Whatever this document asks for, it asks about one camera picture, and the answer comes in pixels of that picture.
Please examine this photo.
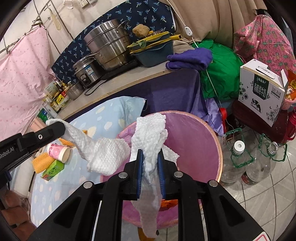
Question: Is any dark red cabinet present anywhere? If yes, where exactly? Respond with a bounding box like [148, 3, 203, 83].
[232, 102, 289, 144]

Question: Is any trash bin with pink liner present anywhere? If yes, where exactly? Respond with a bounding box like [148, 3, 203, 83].
[100, 111, 223, 229]

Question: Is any clear bottle with open neck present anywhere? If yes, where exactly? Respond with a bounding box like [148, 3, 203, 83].
[242, 133, 288, 186]

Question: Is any blue plastic basin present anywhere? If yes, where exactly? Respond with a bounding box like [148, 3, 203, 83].
[133, 40, 174, 67]

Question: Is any navy floral cloth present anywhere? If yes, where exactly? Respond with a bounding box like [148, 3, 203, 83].
[51, 0, 177, 84]

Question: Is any green plastic bag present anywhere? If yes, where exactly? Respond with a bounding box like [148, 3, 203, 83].
[192, 39, 243, 102]

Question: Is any pink dotted curtain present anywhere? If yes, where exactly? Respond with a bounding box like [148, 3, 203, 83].
[0, 25, 57, 142]

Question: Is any green white box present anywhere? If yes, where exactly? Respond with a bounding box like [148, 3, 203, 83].
[37, 109, 50, 122]

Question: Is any small steel lidded pot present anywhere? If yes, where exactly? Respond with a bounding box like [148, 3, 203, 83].
[66, 82, 85, 100]

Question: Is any group of condiment bottles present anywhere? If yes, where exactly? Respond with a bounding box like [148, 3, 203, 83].
[43, 80, 71, 114]

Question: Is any white paper towel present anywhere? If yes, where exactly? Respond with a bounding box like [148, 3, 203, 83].
[46, 119, 131, 175]
[129, 113, 179, 238]

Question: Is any beige curtain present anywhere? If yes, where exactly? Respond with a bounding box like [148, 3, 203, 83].
[165, 0, 278, 47]

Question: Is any white milk carton box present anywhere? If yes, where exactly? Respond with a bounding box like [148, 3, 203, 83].
[238, 59, 289, 127]

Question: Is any dark purple hanging cloth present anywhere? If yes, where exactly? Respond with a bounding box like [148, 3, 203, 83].
[136, 70, 225, 137]

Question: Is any steel rice cooker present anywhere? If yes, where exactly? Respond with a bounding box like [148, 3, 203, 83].
[72, 54, 103, 88]

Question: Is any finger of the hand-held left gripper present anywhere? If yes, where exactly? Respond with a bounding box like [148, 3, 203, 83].
[17, 122, 66, 151]

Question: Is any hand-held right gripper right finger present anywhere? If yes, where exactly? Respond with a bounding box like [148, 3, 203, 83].
[158, 148, 272, 241]

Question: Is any pink plastic basket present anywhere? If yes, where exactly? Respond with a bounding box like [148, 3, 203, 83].
[282, 96, 296, 110]

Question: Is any brown loofah sponge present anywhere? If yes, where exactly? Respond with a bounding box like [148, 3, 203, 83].
[132, 24, 150, 37]

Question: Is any clear bottle with white cap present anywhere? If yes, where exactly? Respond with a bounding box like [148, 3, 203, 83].
[220, 140, 255, 187]

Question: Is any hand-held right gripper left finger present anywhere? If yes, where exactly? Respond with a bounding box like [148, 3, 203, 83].
[28, 149, 145, 241]

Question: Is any orange foam fruit net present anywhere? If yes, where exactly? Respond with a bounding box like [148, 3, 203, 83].
[58, 130, 88, 147]
[31, 152, 55, 173]

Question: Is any blue dotted blanket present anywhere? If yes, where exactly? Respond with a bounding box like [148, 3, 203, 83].
[30, 96, 147, 229]

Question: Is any pink patterned paper cup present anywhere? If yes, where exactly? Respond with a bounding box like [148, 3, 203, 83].
[47, 143, 71, 163]

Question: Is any black induction cooker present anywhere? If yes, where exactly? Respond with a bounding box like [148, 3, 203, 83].
[100, 59, 140, 80]

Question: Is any steel steamer pot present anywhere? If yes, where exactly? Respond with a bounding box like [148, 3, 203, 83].
[83, 19, 137, 71]

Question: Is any red thermos flask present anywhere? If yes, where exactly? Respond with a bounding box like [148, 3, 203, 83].
[288, 109, 296, 139]

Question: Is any green drink carton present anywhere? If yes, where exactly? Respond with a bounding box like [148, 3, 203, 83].
[41, 160, 65, 181]

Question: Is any orange plastic wrapper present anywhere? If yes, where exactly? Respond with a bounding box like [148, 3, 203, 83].
[160, 199, 178, 211]

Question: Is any white cord with switch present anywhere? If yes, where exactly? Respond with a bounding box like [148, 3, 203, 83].
[166, 0, 232, 130]

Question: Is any black power cable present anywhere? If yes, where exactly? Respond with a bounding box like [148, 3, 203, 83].
[84, 79, 107, 96]

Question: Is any pink floral cloth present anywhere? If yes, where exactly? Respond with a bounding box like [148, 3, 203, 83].
[232, 14, 296, 77]

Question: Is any purple folded cloth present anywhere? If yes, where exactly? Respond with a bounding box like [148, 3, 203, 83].
[166, 48, 213, 71]

